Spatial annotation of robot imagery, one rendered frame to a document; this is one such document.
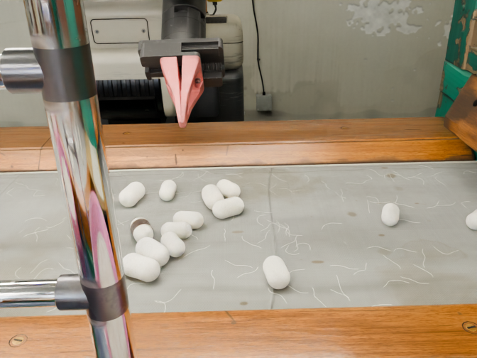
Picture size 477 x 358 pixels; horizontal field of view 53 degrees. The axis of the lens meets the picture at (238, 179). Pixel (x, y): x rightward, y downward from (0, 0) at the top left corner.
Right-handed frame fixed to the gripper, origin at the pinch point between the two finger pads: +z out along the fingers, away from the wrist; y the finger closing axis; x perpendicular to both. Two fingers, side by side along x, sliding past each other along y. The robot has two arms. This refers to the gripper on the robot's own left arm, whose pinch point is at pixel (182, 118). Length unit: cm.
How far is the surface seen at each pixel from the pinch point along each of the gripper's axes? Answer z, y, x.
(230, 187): 8.4, 5.5, 1.4
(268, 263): 19.5, 8.9, -8.3
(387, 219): 13.9, 21.6, -2.3
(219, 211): 12.2, 4.3, -1.4
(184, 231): 15.0, 0.9, -3.7
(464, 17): -17.2, 38.8, 4.1
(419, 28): -131, 99, 144
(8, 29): -135, -106, 139
